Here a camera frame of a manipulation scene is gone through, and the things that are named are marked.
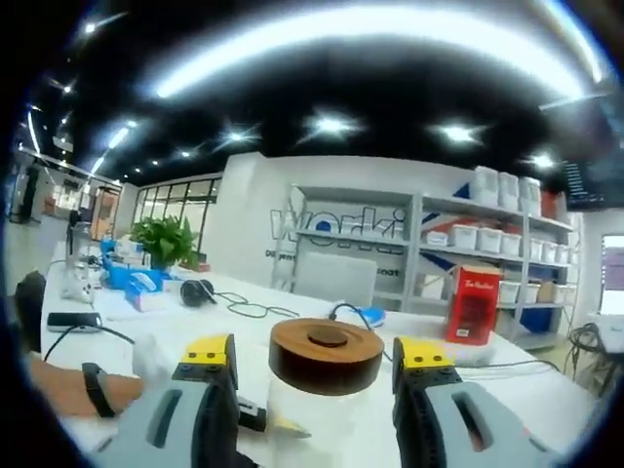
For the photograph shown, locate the clear glass coffee can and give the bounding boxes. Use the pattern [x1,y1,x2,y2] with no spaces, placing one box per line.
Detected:
[265,374,397,468]

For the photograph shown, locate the person's left hand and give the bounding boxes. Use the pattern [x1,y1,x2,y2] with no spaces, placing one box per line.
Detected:
[112,373,147,415]

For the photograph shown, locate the black chair backrest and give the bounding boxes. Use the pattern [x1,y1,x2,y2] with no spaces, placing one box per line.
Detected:
[13,271,48,353]

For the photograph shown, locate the dark wall screen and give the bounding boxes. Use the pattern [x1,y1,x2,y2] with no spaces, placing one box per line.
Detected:
[565,159,610,212]

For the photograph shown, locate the white table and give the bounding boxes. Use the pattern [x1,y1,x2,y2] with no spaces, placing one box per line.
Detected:
[38,265,601,468]

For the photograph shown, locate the black wristband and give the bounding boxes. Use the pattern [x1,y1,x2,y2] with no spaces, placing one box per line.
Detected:
[81,362,117,419]

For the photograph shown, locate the green potted plant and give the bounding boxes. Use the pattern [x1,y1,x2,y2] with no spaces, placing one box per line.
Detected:
[129,215,201,270]

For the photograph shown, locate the black cable bundle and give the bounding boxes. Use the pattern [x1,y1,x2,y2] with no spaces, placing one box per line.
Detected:
[567,321,616,391]

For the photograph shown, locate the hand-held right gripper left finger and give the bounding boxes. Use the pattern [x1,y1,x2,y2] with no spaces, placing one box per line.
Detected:
[95,333,240,468]

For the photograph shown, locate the thin black cable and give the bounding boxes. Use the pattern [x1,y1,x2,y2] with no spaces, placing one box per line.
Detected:
[42,325,136,363]

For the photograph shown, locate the blue white small box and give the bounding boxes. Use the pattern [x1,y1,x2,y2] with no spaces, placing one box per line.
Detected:
[358,305,390,329]

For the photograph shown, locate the blue packaging pile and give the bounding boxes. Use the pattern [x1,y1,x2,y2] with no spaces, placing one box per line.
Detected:
[98,237,140,293]

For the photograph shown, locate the white game controller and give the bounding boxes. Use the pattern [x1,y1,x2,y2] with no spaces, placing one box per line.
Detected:
[60,277,98,302]

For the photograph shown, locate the black flat device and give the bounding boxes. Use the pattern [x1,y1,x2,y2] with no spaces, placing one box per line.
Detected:
[47,311,103,334]

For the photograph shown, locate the computer monitor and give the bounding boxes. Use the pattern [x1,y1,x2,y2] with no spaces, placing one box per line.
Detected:
[598,232,624,318]

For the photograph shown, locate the black headphones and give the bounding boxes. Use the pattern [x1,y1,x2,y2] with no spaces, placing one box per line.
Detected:
[178,278,218,309]

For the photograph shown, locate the long ceiling strip light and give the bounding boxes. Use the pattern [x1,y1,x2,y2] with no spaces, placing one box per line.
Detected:
[154,0,608,98]

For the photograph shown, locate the grey metal shelf rack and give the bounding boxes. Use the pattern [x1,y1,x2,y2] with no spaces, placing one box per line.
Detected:
[290,183,584,350]

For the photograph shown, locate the ceiling spot lights group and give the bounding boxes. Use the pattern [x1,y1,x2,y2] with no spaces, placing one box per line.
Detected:
[23,9,557,170]

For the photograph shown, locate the white storage bins group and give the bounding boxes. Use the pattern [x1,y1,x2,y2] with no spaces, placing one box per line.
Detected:
[426,165,579,306]

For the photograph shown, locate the grey wall lettering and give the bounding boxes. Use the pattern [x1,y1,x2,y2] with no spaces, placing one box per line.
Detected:
[262,207,409,279]

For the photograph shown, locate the red cardboard box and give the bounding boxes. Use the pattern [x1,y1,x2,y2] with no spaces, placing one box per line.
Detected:
[443,264,503,346]

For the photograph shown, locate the grey chair backrest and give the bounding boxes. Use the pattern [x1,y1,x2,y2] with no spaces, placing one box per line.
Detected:
[294,249,377,309]

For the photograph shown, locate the black looped cable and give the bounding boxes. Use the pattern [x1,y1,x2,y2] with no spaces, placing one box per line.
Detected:
[214,291,293,321]

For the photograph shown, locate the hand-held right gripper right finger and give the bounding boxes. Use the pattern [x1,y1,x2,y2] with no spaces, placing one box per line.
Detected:
[392,335,562,468]

